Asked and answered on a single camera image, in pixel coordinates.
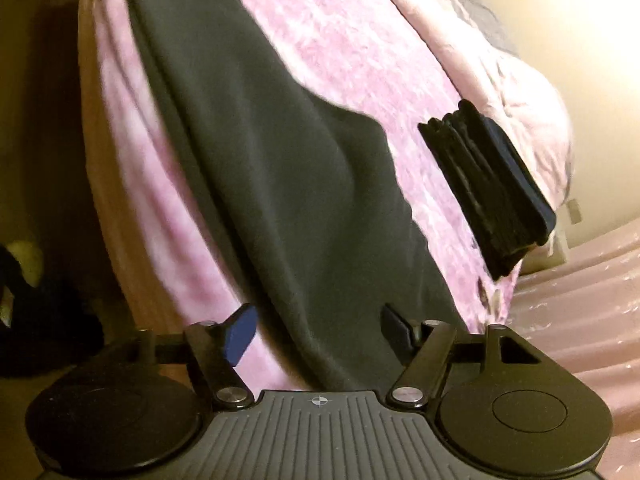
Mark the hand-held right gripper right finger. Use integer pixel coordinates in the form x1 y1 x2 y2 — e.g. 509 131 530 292
381 304 547 407

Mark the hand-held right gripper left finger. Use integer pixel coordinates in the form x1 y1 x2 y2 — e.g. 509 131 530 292
131 304 259 409

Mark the dark grey garment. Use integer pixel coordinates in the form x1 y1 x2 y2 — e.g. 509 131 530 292
120 0 466 395

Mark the stack of folded dark clothes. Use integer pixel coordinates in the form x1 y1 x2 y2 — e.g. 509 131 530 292
417 99 559 279

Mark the pink ribbed mat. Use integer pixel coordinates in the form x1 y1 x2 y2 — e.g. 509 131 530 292
505 237 640 466

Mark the dark cloth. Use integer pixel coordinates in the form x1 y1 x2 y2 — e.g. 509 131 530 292
0 240 106 378

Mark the pink fuzzy blanket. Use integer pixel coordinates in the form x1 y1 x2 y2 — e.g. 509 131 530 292
77 0 526 397

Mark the grey pillow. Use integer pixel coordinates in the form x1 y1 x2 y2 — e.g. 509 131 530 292
447 0 521 56

